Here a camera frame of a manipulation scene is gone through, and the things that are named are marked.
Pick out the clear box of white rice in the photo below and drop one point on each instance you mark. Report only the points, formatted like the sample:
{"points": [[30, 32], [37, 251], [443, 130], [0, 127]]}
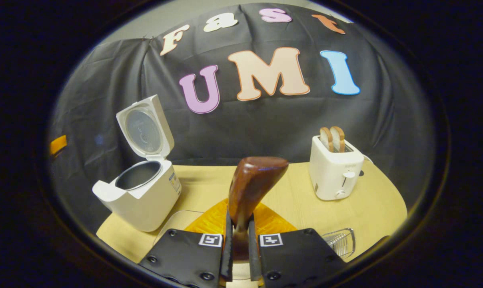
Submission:
{"points": [[177, 222]]}

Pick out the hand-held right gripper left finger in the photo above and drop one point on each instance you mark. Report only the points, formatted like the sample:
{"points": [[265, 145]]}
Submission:
{"points": [[227, 260]]}

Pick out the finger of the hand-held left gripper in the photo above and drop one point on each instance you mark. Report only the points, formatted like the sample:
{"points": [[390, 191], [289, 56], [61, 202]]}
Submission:
{"points": [[58, 144]]}

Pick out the white toaster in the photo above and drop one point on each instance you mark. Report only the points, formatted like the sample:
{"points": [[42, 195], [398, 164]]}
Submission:
{"points": [[331, 176]]}

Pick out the brown wooden spoon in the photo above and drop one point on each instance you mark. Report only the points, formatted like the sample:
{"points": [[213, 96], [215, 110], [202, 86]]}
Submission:
{"points": [[251, 184]]}

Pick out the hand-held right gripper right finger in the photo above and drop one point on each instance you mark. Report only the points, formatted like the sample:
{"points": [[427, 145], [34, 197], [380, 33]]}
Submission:
{"points": [[254, 260]]}

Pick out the black backdrop cloth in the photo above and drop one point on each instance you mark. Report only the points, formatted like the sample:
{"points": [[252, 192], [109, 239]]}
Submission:
{"points": [[257, 132]]}

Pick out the white rice cooker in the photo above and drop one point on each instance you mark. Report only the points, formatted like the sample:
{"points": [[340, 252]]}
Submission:
{"points": [[149, 200]]}

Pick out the toasted bread slice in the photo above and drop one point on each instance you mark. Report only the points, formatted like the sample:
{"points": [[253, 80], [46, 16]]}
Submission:
{"points": [[326, 139], [338, 138]]}

